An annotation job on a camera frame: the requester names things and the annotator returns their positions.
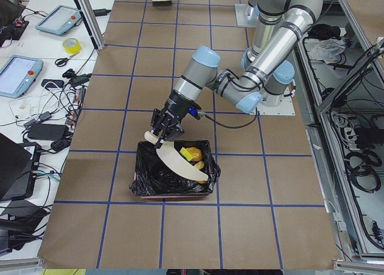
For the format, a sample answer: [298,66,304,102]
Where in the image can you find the yellow tape roll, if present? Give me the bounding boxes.
[62,37,82,54]

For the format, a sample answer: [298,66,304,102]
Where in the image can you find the bin with black liner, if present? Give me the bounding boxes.
[129,140,221,198]

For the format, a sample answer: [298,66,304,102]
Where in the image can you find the far teach pendant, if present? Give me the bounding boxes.
[35,5,82,35]

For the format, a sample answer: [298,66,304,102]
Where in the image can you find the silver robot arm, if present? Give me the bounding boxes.
[150,0,323,148]

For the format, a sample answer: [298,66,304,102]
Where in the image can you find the black handled scissors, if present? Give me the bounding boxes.
[54,52,79,67]

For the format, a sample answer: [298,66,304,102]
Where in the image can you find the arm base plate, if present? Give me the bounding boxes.
[235,4,259,28]
[257,77,296,116]

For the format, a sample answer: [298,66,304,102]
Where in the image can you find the yellow sponge piece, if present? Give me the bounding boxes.
[179,147,193,162]

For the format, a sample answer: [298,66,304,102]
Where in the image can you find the aluminium frame post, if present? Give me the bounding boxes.
[73,0,104,50]

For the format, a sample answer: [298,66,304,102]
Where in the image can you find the teach pendant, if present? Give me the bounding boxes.
[1,55,44,98]
[35,5,82,35]

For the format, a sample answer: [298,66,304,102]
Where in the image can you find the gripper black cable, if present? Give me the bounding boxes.
[197,108,261,128]

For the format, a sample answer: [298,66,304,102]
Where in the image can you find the near teach pendant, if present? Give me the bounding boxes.
[1,55,44,98]

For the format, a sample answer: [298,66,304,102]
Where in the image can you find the pale melon rind slice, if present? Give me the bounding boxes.
[193,161,208,184]

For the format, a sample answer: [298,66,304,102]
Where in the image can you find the brown potato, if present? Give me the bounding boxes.
[187,147,203,162]

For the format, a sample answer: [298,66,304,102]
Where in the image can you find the beige plastic dustpan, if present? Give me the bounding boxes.
[144,131,208,182]

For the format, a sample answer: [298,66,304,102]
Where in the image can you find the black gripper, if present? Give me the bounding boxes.
[151,91,201,144]

